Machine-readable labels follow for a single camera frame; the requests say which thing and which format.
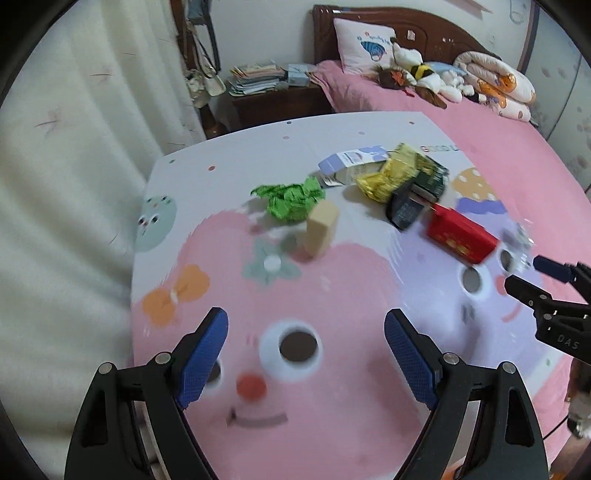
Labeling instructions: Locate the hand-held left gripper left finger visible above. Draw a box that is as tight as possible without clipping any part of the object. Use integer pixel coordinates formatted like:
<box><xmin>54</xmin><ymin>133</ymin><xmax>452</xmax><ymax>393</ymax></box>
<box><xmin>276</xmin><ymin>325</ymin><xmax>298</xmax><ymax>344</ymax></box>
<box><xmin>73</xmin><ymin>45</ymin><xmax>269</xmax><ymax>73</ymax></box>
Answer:
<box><xmin>65</xmin><ymin>306</ymin><xmax>230</xmax><ymax>480</ymax></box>

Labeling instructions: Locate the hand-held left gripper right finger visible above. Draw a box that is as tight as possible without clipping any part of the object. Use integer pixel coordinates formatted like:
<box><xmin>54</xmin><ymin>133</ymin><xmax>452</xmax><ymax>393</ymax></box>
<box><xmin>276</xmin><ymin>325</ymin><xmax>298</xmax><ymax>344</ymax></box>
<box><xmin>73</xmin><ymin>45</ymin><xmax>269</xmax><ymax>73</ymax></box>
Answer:
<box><xmin>384</xmin><ymin>308</ymin><xmax>550</xmax><ymax>480</ymax></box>

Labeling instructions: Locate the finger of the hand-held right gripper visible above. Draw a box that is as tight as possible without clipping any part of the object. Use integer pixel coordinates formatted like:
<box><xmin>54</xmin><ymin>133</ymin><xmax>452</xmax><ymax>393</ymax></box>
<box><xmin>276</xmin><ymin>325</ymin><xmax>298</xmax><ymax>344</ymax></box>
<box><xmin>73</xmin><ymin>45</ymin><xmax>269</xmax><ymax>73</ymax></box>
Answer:
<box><xmin>504</xmin><ymin>275</ymin><xmax>591</xmax><ymax>319</ymax></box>
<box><xmin>532</xmin><ymin>256</ymin><xmax>591</xmax><ymax>289</ymax></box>

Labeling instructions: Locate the clear plastic wrapper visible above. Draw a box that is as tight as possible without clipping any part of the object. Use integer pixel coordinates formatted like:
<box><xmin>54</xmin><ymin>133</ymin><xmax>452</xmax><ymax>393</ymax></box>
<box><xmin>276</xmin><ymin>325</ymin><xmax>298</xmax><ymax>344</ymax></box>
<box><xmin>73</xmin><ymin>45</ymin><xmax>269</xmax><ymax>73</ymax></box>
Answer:
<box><xmin>501</xmin><ymin>222</ymin><xmax>539</xmax><ymax>273</ymax></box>

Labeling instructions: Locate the red box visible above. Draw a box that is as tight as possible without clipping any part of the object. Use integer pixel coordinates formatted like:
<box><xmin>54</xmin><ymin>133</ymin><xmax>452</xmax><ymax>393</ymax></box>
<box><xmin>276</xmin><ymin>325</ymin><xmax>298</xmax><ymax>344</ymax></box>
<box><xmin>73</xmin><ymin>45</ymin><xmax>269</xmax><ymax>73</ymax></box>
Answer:
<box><xmin>426</xmin><ymin>204</ymin><xmax>500</xmax><ymax>265</ymax></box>

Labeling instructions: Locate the small black box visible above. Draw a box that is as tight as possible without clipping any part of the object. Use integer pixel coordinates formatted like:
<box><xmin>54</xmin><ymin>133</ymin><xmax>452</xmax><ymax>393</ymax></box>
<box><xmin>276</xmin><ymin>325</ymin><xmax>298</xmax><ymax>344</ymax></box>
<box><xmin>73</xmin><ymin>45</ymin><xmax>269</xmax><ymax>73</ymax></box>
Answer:
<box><xmin>385</xmin><ymin>181</ymin><xmax>435</xmax><ymax>232</ymax></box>

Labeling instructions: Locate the dark green yellow packet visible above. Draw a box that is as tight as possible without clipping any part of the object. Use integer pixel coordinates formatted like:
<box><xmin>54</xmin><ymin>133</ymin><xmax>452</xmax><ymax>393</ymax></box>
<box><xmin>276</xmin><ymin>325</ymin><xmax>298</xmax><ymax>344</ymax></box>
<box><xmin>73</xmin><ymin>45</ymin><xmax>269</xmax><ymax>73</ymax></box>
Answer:
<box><xmin>392</xmin><ymin>143</ymin><xmax>451</xmax><ymax>201</ymax></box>

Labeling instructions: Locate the wooden block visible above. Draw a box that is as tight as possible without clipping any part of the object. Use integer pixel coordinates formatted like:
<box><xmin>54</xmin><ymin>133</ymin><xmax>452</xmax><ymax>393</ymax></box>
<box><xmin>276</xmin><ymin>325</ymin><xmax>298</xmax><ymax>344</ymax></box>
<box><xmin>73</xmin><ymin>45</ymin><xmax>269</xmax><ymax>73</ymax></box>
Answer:
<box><xmin>304</xmin><ymin>199</ymin><xmax>340</xmax><ymax>258</ymax></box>

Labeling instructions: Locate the yellow wrapper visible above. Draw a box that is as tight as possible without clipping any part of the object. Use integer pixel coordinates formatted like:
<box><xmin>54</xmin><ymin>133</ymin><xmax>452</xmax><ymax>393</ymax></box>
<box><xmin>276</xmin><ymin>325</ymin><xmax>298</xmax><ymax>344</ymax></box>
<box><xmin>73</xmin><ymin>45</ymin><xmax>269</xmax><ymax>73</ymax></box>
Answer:
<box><xmin>355</xmin><ymin>157</ymin><xmax>419</xmax><ymax>202</ymax></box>

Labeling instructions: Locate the green wrapper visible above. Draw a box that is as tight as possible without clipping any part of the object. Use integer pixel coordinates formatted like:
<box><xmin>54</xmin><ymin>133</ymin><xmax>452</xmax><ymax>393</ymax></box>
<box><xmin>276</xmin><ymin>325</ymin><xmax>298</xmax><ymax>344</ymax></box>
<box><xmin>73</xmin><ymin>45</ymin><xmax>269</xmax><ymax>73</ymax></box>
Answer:
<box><xmin>250</xmin><ymin>178</ymin><xmax>324</xmax><ymax>223</ymax></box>

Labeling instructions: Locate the purple and white carton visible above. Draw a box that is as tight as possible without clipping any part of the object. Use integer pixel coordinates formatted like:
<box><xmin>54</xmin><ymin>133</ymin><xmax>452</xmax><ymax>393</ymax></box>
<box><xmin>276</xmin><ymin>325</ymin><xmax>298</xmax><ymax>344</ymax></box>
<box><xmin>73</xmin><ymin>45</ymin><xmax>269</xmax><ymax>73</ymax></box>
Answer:
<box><xmin>318</xmin><ymin>145</ymin><xmax>389</xmax><ymax>188</ymax></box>

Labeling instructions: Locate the cartoon printed tablecloth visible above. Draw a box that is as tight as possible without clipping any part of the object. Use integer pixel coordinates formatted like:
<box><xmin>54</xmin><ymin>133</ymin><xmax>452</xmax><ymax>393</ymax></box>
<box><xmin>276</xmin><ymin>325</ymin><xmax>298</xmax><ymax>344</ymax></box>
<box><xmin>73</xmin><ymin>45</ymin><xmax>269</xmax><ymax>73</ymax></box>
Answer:
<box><xmin>130</xmin><ymin>111</ymin><xmax>578</xmax><ymax>480</ymax></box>

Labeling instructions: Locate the pink bed sheet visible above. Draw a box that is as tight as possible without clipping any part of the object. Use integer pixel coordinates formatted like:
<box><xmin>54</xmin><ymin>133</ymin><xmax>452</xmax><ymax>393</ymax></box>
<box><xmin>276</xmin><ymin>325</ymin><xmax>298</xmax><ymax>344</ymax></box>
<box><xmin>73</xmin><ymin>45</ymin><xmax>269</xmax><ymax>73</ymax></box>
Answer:
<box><xmin>309</xmin><ymin>60</ymin><xmax>591</xmax><ymax>430</ymax></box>

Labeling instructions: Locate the white wardrobe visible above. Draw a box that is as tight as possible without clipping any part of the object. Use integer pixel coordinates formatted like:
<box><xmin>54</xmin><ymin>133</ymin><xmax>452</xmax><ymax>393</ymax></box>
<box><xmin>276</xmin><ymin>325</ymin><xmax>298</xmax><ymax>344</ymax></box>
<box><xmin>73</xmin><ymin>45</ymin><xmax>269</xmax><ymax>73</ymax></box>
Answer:
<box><xmin>522</xmin><ymin>0</ymin><xmax>591</xmax><ymax>195</ymax></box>

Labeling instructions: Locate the folded bear printed quilt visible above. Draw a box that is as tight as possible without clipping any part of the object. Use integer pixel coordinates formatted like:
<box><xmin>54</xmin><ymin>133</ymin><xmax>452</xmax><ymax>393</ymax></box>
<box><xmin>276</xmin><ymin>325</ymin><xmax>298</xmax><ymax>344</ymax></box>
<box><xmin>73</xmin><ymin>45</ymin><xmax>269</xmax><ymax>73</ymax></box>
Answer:
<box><xmin>452</xmin><ymin>50</ymin><xmax>537</xmax><ymax>123</ymax></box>

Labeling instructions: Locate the white plush toy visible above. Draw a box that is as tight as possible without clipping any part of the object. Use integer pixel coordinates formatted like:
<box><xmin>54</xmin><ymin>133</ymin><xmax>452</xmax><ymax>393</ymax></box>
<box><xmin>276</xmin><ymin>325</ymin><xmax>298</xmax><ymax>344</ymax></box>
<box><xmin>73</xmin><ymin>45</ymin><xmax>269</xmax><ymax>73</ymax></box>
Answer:
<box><xmin>443</xmin><ymin>69</ymin><xmax>481</xmax><ymax>102</ymax></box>

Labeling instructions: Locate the cream leaf printed curtain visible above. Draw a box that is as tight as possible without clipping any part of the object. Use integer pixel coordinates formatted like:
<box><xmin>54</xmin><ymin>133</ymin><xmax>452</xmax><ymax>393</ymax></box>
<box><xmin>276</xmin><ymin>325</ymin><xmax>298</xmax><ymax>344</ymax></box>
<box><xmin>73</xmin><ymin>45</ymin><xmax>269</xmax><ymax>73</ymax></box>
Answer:
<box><xmin>0</xmin><ymin>0</ymin><xmax>206</xmax><ymax>480</ymax></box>

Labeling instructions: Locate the light blue plush toy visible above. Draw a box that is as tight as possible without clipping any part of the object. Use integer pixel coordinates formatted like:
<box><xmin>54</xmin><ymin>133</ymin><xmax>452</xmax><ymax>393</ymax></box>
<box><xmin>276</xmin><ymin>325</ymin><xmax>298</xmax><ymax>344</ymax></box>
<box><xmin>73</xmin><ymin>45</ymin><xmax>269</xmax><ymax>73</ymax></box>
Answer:
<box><xmin>425</xmin><ymin>61</ymin><xmax>467</xmax><ymax>79</ymax></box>

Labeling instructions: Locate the white bee plush dog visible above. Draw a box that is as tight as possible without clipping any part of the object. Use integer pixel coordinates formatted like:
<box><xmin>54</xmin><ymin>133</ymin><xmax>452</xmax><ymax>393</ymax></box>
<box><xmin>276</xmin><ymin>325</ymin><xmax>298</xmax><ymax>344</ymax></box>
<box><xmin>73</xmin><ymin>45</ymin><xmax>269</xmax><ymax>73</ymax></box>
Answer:
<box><xmin>392</xmin><ymin>41</ymin><xmax>462</xmax><ymax>103</ymax></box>

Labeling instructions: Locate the brown haired doll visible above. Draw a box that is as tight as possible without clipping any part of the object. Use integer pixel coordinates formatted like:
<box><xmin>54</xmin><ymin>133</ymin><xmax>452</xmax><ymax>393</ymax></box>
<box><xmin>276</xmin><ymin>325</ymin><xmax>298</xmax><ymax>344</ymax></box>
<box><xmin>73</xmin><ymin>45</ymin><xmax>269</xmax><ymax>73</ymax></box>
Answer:
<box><xmin>372</xmin><ymin>65</ymin><xmax>448</xmax><ymax>109</ymax></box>

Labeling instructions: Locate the dark wooden nightstand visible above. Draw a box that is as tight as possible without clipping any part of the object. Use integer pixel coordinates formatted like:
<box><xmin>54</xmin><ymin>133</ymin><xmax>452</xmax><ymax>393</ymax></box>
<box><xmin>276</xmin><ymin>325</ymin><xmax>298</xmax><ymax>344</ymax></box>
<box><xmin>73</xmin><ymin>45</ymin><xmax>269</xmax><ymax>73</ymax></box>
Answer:
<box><xmin>229</xmin><ymin>83</ymin><xmax>335</xmax><ymax>132</ymax></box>

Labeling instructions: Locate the dark wooden headboard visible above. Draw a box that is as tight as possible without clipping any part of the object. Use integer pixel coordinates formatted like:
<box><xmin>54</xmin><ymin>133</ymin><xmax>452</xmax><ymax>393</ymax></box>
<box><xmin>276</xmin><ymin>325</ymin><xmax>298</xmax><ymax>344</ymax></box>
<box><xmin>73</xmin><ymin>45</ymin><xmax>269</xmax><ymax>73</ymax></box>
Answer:
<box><xmin>312</xmin><ymin>4</ymin><xmax>502</xmax><ymax>63</ymax></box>

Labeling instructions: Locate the white handbag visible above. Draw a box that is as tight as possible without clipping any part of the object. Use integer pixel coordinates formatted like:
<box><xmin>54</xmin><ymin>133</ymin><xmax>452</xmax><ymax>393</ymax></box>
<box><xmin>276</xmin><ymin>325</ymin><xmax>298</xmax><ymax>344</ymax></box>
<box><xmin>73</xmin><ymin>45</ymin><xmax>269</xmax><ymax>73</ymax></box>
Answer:
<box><xmin>185</xmin><ymin>65</ymin><xmax>227</xmax><ymax>108</ymax></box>

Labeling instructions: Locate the pile of books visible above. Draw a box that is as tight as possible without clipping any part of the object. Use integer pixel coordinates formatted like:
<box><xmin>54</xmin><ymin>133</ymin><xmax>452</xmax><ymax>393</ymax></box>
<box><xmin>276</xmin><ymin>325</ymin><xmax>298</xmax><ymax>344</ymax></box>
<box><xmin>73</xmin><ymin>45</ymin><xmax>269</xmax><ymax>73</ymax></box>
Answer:
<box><xmin>228</xmin><ymin>62</ymin><xmax>289</xmax><ymax>97</ymax></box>

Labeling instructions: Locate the white printed pillow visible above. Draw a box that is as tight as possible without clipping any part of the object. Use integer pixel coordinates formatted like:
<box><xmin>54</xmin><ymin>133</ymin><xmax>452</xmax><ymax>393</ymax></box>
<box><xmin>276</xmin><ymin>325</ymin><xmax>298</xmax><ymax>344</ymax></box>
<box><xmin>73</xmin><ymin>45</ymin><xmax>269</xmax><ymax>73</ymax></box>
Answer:
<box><xmin>332</xmin><ymin>17</ymin><xmax>397</xmax><ymax>77</ymax></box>

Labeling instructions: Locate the light blue box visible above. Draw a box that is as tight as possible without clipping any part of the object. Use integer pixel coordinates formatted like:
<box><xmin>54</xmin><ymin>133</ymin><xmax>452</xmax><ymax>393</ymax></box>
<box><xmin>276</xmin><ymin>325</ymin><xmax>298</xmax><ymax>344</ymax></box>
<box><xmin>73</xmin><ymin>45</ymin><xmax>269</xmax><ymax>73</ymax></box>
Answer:
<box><xmin>281</xmin><ymin>64</ymin><xmax>319</xmax><ymax>88</ymax></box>

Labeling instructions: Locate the dark wooden coat stand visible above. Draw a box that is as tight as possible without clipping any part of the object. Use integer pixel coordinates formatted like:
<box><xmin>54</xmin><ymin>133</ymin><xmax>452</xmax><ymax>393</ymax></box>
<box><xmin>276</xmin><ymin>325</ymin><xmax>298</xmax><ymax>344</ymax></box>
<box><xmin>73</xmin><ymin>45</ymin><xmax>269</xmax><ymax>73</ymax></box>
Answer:
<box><xmin>170</xmin><ymin>0</ymin><xmax>218</xmax><ymax>139</ymax></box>

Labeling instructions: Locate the blue hanging bag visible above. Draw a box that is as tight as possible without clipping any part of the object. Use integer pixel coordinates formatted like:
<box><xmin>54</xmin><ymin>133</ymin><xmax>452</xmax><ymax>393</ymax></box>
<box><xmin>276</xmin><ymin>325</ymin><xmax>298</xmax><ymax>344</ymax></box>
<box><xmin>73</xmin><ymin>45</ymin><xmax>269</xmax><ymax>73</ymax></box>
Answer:
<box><xmin>187</xmin><ymin>0</ymin><xmax>218</xmax><ymax>19</ymax></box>

